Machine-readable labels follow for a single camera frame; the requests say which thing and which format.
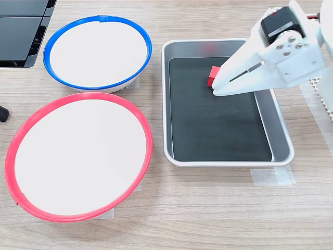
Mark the small red cube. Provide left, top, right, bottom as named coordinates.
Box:
left=207, top=66, right=222, bottom=88

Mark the black tray mat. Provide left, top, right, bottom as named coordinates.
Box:
left=168, top=56, right=273, bottom=163

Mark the steel tray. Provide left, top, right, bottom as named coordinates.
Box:
left=161, top=38, right=296, bottom=168

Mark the clear tape strip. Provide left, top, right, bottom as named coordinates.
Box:
left=85, top=207, right=116, bottom=220
left=298, top=79, right=333, bottom=153
left=250, top=165, right=296, bottom=187

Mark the white plate with blue rim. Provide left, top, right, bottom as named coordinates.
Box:
left=43, top=15, right=152, bottom=93

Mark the white plate with red rim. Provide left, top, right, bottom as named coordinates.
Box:
left=4, top=91, right=153, bottom=223

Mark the black glossy device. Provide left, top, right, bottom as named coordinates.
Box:
left=0, top=0, right=58, bottom=69

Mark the black rounded knob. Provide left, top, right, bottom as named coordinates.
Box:
left=0, top=105, right=10, bottom=123

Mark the pale perforated base plate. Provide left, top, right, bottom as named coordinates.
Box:
left=310, top=77, right=333, bottom=122

